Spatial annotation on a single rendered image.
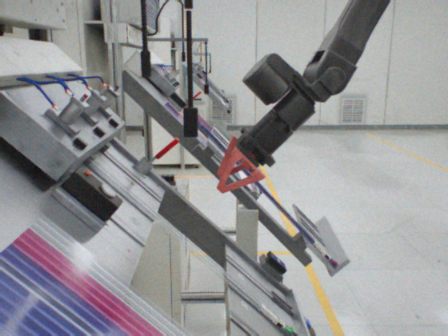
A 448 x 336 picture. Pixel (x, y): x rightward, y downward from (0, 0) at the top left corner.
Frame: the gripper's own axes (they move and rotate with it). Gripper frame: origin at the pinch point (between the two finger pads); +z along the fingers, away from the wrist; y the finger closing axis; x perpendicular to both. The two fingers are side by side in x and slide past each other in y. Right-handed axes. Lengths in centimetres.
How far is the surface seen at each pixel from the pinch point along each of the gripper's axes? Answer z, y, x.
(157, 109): 16, -96, -19
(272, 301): 13.0, -9.1, 27.6
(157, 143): 107, -450, -1
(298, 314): 11.1, -8.3, 33.3
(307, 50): -136, -763, 83
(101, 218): 11.9, 18.5, -11.5
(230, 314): 13.2, 10.9, 14.6
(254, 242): 16, -47, 29
